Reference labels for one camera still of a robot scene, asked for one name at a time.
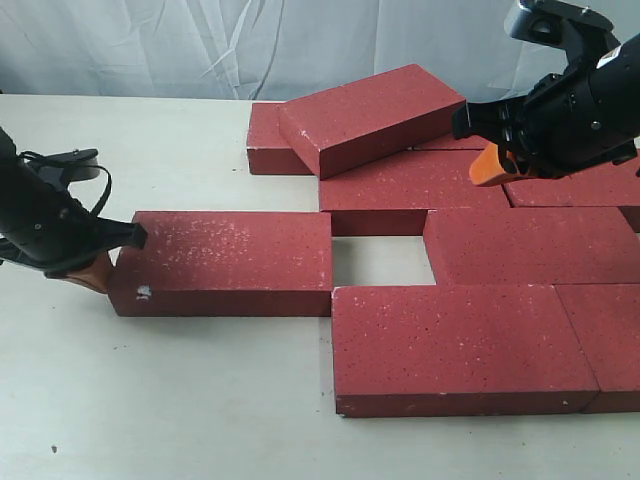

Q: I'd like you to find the red brick top back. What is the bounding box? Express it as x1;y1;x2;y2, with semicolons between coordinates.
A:
278;64;465;180

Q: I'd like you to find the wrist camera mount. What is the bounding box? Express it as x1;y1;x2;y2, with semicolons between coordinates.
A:
504;0;621;75
20;148;99;190

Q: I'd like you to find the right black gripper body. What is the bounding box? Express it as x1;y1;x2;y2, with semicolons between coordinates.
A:
452;38;639;179

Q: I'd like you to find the blue-grey backdrop cloth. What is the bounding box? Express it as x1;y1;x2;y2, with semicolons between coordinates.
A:
0;0;640;107

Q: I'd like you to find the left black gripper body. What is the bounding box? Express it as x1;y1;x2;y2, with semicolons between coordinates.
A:
1;132;147;279

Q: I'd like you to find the red brick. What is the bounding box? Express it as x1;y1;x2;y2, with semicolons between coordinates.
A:
109;211;333;317
556;284;639;414
423;207;639;285
318;150;509;237
246;102;312;175
331;285;599;418
278;64;465;180
412;134;489;151
503;158;639;233

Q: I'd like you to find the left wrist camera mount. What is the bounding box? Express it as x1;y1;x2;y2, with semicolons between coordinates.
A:
20;148;99;190

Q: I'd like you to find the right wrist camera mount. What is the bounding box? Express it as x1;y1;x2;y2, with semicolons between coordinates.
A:
504;0;621;75

